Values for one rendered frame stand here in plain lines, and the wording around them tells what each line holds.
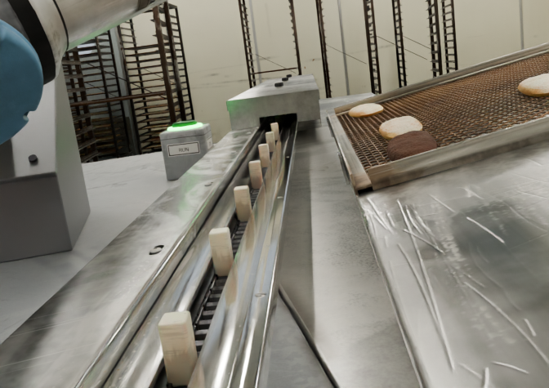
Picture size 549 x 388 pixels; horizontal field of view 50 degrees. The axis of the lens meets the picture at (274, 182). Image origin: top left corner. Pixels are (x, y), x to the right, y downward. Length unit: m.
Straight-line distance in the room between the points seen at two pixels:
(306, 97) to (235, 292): 0.82
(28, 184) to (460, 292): 0.48
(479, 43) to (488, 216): 7.70
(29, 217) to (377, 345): 0.40
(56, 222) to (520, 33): 7.71
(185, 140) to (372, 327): 0.61
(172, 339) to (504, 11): 7.88
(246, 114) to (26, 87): 0.73
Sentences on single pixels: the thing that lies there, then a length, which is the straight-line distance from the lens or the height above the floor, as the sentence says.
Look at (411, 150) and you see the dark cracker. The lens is 0.43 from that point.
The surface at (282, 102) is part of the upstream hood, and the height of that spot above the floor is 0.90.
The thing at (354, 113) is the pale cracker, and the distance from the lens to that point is 0.79.
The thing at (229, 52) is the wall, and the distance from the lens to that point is 7.75.
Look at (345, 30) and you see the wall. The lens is 7.71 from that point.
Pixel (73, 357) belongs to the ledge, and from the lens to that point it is 0.29.
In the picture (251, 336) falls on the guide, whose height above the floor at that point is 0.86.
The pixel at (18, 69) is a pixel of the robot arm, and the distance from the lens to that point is 0.46.
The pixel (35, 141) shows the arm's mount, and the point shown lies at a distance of 0.65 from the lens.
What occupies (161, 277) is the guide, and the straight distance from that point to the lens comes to 0.37.
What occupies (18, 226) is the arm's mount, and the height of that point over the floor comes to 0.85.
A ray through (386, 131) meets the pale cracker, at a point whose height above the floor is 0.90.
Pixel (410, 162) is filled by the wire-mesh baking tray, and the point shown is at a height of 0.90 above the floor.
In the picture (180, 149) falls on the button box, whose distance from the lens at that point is 0.92.
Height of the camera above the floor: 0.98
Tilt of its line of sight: 11 degrees down
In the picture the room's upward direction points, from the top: 7 degrees counter-clockwise
